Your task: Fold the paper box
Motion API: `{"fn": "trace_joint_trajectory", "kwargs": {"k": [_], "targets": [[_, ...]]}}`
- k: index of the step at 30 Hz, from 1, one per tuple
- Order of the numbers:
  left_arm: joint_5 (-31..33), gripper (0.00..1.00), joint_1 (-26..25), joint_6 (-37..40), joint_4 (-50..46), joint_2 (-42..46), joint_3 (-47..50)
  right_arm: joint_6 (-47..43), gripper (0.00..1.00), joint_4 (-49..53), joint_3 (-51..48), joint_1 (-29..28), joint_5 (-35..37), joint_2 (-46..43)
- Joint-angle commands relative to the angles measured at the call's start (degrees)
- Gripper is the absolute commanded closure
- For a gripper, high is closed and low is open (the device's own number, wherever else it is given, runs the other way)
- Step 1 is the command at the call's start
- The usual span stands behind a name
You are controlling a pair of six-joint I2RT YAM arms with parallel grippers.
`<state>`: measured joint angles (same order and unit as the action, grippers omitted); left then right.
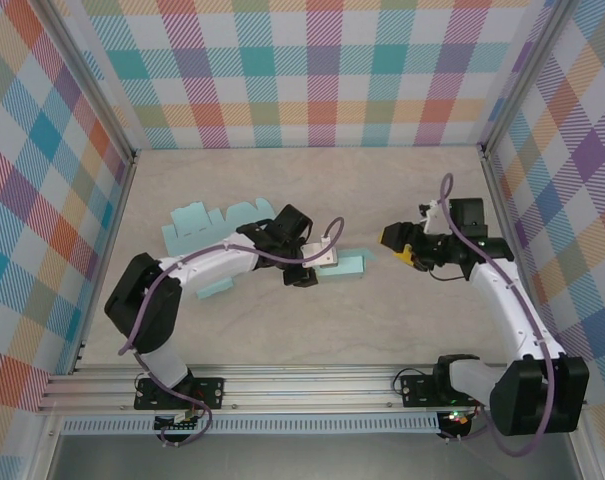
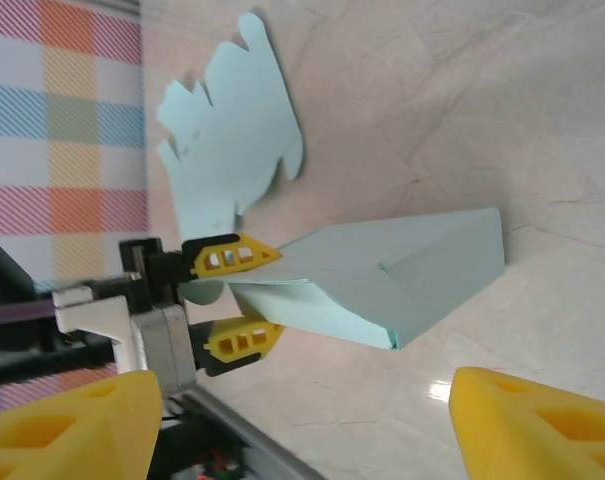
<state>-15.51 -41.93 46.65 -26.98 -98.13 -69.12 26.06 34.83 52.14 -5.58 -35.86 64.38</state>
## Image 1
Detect pale blue paper box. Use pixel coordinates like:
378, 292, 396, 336
160, 198, 278, 301
311, 248, 379, 279

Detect small circuit board with LED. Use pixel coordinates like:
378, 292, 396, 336
441, 408, 473, 430

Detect grey metal shelf plate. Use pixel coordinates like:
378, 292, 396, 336
45, 432, 583, 480

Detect aluminium table side rail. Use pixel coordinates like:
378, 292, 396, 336
70, 149, 141, 376
480, 149, 556, 371

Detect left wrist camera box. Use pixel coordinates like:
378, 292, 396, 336
300, 241, 340, 272

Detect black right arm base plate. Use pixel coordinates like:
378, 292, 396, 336
399, 372, 493, 409

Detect long aluminium mounting rail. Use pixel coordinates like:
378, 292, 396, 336
35, 363, 589, 414

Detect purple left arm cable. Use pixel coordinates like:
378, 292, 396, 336
117, 216, 346, 449

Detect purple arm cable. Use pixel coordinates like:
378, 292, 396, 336
439, 172, 558, 457
117, 216, 346, 449

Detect aluminium frame post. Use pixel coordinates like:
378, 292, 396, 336
480, 0, 581, 161
31, 0, 139, 164

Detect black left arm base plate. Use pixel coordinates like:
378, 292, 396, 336
134, 375, 226, 412

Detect slotted grey cable duct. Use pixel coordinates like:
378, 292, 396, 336
60, 412, 442, 435

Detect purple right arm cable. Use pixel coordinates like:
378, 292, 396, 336
439, 172, 558, 457

